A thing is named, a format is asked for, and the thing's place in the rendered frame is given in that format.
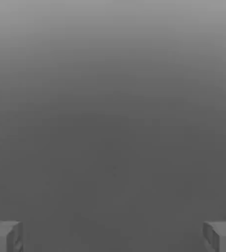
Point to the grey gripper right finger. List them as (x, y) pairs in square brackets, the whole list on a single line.
[(223, 238)]

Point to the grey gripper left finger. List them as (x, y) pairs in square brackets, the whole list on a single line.
[(4, 238)]

